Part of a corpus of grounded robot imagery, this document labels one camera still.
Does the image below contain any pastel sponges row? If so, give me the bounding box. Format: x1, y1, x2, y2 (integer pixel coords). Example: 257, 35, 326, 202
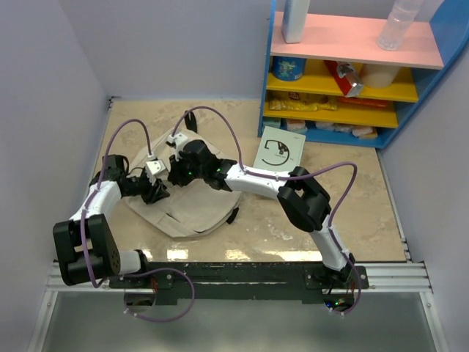
262, 117, 377, 139

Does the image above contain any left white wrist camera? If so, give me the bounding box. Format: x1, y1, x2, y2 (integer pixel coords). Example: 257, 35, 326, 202
145, 160, 167, 178

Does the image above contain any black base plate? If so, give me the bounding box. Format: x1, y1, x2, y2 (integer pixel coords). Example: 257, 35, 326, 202
110, 262, 369, 305

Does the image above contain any red snack packet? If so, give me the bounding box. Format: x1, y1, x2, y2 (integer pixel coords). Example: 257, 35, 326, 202
324, 60, 364, 97

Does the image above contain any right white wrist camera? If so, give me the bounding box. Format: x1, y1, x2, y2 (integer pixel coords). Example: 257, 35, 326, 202
166, 133, 190, 149

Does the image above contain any beige student backpack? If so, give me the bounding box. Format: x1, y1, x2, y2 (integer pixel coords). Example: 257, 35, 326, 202
124, 131, 242, 238

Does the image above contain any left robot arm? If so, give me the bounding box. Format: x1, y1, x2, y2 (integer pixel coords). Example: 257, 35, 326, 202
53, 155, 169, 287

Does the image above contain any yellow snack bag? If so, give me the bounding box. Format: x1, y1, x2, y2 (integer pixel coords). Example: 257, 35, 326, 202
268, 91, 338, 112

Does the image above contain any white bowl cup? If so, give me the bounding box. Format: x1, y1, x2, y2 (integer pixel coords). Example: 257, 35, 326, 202
360, 64, 401, 89

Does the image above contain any blue shelf unit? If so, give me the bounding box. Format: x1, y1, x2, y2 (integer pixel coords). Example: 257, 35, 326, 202
259, 1, 468, 149

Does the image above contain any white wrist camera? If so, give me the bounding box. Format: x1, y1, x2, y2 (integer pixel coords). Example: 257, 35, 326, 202
166, 133, 190, 149
145, 160, 167, 178

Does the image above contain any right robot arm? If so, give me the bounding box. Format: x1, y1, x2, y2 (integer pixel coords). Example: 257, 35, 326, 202
166, 134, 355, 288

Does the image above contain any blue tin can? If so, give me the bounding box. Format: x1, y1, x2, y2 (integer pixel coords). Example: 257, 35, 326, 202
271, 56, 306, 81

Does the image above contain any white book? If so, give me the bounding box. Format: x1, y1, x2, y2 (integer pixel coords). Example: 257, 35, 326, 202
254, 127, 306, 172

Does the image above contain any orange red packet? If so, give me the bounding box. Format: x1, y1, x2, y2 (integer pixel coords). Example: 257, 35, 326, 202
337, 96, 389, 109

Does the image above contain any white bottle on shelf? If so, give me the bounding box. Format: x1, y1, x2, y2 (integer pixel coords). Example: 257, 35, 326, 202
281, 0, 310, 44

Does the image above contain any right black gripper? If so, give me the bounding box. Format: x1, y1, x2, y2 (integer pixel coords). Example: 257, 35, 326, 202
168, 151, 207, 188

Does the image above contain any clear plastic bottle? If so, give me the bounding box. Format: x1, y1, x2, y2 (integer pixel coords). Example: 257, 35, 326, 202
377, 0, 424, 51

